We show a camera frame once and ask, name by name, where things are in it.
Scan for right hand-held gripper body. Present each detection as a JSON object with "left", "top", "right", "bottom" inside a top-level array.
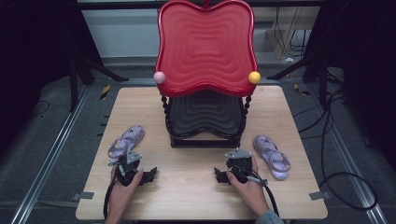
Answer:
[{"left": 224, "top": 147, "right": 254, "bottom": 185}]

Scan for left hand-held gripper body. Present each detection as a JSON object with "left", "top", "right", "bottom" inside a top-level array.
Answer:
[{"left": 108, "top": 150, "right": 145, "bottom": 188}]

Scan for lilac sandal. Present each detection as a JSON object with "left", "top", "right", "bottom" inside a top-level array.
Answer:
[
  {"left": 252, "top": 134, "right": 292, "bottom": 182},
  {"left": 106, "top": 125, "right": 146, "bottom": 161}
]

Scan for red and black shoe rack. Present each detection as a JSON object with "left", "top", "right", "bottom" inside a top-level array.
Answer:
[{"left": 154, "top": 0, "right": 262, "bottom": 149}]

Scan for person's right hand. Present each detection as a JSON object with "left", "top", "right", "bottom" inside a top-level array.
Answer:
[{"left": 226, "top": 156, "right": 271, "bottom": 217}]

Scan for person's left hand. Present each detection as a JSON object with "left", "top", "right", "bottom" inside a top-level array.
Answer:
[{"left": 106, "top": 169, "right": 145, "bottom": 217}]

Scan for grey tape piece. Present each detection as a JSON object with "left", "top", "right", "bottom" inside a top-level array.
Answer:
[
  {"left": 308, "top": 190, "right": 331, "bottom": 201},
  {"left": 72, "top": 191, "right": 95, "bottom": 201}
]

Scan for yellow black tape strip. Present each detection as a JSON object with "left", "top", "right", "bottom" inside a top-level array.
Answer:
[
  {"left": 293, "top": 82, "right": 311, "bottom": 97},
  {"left": 99, "top": 84, "right": 112, "bottom": 101}
]

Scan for yellow ball knob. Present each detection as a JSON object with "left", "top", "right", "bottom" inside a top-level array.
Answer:
[{"left": 247, "top": 71, "right": 262, "bottom": 85}]

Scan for pink ball knob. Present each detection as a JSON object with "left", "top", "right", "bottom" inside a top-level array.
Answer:
[{"left": 152, "top": 71, "right": 166, "bottom": 85}]

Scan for black metal stand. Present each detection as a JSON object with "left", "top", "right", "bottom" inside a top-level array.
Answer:
[
  {"left": 266, "top": 52, "right": 345, "bottom": 108},
  {"left": 68, "top": 54, "right": 131, "bottom": 114}
]

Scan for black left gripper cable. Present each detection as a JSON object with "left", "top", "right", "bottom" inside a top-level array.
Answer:
[{"left": 103, "top": 161, "right": 120, "bottom": 219}]

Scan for metal floor rail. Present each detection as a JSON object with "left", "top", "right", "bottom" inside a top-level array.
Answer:
[
  {"left": 309, "top": 83, "right": 390, "bottom": 224},
  {"left": 9, "top": 84, "right": 91, "bottom": 224}
]

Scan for black floor cable loop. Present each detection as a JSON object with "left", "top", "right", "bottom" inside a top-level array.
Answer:
[{"left": 292, "top": 88, "right": 379, "bottom": 212}]

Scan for thin black floor cable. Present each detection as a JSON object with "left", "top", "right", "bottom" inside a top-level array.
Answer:
[{"left": 28, "top": 99, "right": 51, "bottom": 119}]

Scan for black hanging cables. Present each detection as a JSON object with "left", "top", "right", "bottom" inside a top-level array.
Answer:
[{"left": 274, "top": 6, "right": 313, "bottom": 59}]

